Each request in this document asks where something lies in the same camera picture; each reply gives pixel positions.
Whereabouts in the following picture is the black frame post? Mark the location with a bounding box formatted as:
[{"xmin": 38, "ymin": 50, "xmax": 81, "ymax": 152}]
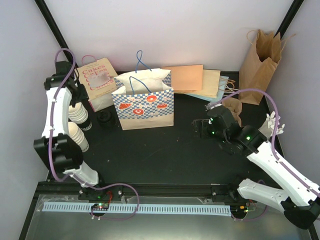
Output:
[
  {"xmin": 274, "ymin": 0, "xmax": 304, "ymax": 39},
  {"xmin": 34, "ymin": 0, "xmax": 79, "ymax": 70}
]

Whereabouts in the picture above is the tan flat paper bag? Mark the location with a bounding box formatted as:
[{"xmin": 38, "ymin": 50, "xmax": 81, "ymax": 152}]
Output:
[{"xmin": 187, "ymin": 69, "xmax": 221, "ymax": 98}]

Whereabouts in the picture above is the light blue cable duct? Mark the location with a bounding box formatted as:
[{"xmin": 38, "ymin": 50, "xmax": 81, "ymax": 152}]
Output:
[{"xmin": 42, "ymin": 202, "xmax": 232, "ymax": 217}]

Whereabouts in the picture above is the black coffee cup lids stack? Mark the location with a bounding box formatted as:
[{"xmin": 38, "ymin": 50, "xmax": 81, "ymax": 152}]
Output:
[{"xmin": 96, "ymin": 110, "xmax": 116, "ymax": 128}]

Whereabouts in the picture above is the far paper cup stack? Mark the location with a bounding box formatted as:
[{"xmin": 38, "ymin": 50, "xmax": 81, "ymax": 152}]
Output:
[{"xmin": 68, "ymin": 102, "xmax": 92, "ymax": 131}]

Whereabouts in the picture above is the near paper cup stack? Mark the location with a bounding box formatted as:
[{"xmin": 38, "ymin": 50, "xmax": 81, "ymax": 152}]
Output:
[{"xmin": 68, "ymin": 121, "xmax": 89, "ymax": 153}]

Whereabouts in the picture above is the standing brown paper bag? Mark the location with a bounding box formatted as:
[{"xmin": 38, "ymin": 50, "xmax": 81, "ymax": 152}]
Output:
[{"xmin": 239, "ymin": 29, "xmax": 290, "ymax": 92}]

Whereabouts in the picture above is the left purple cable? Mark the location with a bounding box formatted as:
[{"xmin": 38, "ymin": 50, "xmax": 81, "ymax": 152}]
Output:
[{"xmin": 48, "ymin": 48, "xmax": 140, "ymax": 222}]

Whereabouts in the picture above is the right black frame post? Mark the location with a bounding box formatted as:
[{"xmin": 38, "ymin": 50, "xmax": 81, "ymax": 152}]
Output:
[{"xmin": 274, "ymin": 0, "xmax": 304, "ymax": 39}]

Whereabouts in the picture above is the blue checkered paper bag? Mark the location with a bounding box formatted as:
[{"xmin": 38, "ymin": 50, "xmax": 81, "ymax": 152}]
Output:
[{"xmin": 111, "ymin": 50, "xmax": 174, "ymax": 130}]

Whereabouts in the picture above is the light blue flat paper bag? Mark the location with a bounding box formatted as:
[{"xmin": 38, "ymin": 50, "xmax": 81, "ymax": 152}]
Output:
[{"xmin": 186, "ymin": 76, "xmax": 237, "ymax": 102}]

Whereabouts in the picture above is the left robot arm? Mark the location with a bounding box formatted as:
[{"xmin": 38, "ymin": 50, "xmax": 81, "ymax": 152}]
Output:
[{"xmin": 33, "ymin": 61, "xmax": 108, "ymax": 200}]

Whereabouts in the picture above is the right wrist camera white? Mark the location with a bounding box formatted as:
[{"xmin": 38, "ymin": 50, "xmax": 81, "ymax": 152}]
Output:
[{"xmin": 205, "ymin": 102, "xmax": 222, "ymax": 111}]

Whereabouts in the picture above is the left black frame post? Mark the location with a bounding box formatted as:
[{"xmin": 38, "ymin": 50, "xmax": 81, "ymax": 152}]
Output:
[{"xmin": 34, "ymin": 0, "xmax": 79, "ymax": 70}]

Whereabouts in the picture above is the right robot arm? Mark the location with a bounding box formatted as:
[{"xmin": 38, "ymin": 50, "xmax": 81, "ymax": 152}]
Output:
[{"xmin": 192, "ymin": 104, "xmax": 320, "ymax": 230}]

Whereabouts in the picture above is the paper cup stack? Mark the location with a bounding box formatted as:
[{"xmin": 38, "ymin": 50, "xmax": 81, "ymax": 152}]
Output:
[
  {"xmin": 68, "ymin": 121, "xmax": 89, "ymax": 153},
  {"xmin": 68, "ymin": 102, "xmax": 92, "ymax": 131}
]

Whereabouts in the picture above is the orange flat paper bag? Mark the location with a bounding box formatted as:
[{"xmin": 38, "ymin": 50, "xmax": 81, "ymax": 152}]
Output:
[{"xmin": 162, "ymin": 65, "xmax": 203, "ymax": 93}]

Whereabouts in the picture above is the Cakes printed paper bag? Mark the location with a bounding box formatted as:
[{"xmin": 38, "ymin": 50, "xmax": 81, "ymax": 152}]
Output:
[{"xmin": 77, "ymin": 55, "xmax": 118, "ymax": 112}]

